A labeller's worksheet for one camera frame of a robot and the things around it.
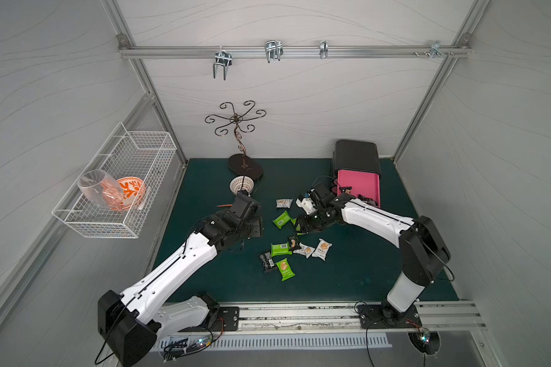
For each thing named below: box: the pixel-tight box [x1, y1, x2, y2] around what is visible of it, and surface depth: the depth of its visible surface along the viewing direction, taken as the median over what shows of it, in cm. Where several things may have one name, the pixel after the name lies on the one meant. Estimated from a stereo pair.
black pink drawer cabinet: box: [332, 139, 382, 208], surface depth 97 cm
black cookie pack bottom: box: [258, 250, 278, 273], surface depth 86 cm
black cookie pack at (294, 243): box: [287, 235, 302, 252], surface depth 90 cm
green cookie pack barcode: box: [270, 241, 294, 258], surface depth 90 cm
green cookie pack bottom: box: [275, 257, 296, 282], surface depth 85 cm
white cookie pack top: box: [275, 198, 294, 209], surface depth 103 cm
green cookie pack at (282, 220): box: [272, 210, 291, 230], surface depth 98 cm
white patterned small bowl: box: [229, 175, 255, 195], surface depth 109 cm
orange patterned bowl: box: [111, 176, 147, 211], surface depth 68 cm
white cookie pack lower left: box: [292, 241, 316, 259], surface depth 89 cm
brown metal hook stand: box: [205, 100, 267, 181], surface depth 100 cm
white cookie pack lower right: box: [311, 238, 333, 262], surface depth 90 cm
